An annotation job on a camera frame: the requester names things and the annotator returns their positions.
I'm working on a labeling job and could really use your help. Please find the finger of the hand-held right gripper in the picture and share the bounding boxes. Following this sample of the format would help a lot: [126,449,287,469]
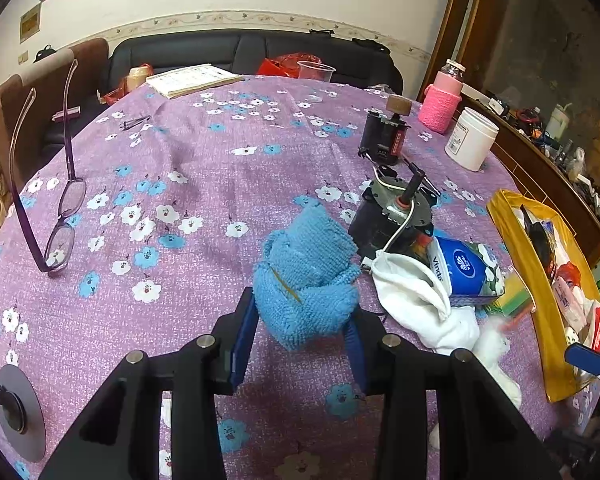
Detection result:
[565,342,600,376]

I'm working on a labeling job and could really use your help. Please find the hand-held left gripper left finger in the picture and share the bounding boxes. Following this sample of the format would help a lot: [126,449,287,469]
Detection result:
[39,286,261,480]

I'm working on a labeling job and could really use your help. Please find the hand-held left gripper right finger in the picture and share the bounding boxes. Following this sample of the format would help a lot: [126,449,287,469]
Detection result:
[342,307,563,480]

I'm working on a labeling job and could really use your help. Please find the yellow box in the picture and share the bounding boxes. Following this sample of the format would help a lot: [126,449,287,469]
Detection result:
[486,189,600,403]

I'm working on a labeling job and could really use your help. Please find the blue towel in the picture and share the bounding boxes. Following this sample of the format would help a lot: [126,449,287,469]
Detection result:
[251,207,362,352]

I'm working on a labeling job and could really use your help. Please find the white fluffy cloth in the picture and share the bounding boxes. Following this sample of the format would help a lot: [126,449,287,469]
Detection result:
[472,317,523,411]

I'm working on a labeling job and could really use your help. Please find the yellow green sponge pack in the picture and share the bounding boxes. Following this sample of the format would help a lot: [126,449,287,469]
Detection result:
[485,266,535,318]

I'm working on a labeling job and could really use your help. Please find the black packet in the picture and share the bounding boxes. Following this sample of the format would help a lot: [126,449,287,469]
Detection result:
[522,205,556,271]

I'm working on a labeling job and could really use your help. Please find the blue floral tissue pack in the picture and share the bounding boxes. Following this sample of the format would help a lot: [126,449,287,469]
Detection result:
[426,236,506,308]

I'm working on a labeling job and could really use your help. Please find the black electric motor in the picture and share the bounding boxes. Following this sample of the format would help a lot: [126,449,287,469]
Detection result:
[348,162,441,261]

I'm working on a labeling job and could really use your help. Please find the purple eyeglasses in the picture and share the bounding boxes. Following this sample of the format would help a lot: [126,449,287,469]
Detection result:
[9,59,87,276]

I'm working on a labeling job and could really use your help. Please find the wooden cabinet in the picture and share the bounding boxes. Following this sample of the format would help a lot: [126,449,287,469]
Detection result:
[417,0,600,261]

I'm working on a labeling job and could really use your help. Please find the black device with wooden knob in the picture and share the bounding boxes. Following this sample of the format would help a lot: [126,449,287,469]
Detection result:
[358,94,413,167]

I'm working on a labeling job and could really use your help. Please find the grey disc with black clamp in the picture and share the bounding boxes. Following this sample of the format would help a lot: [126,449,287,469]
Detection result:
[0,364,47,463]

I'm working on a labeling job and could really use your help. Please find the white plastic jar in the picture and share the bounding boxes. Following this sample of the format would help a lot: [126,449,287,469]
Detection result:
[445,107,500,172]

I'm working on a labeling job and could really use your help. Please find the bottle with pink knitted sleeve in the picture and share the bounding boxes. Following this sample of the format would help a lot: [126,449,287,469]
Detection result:
[418,59,467,135]

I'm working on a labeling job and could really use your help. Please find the paper booklet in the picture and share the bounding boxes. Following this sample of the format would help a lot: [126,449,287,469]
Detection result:
[145,63,245,100]

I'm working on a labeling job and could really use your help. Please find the clear plastic cup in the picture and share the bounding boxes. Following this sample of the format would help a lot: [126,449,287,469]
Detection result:
[297,61,337,84]

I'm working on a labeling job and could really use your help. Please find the orange lidded jar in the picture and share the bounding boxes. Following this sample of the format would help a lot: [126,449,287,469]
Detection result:
[126,63,153,95]

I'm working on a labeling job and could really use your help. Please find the black sofa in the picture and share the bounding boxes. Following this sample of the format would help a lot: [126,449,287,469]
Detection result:
[107,30,403,96]

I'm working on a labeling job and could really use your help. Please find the black bag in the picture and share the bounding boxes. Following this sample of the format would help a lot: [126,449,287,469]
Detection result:
[352,37,392,54]

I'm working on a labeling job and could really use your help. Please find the brown chair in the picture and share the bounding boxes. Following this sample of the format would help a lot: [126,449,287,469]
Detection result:
[0,74,41,221]
[20,37,111,158]

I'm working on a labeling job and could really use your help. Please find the white drawstring pouch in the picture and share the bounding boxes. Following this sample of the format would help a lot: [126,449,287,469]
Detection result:
[371,251,481,353]

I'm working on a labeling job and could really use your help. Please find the yellow wall plaque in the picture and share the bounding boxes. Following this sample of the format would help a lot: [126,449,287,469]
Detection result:
[20,2,42,43]

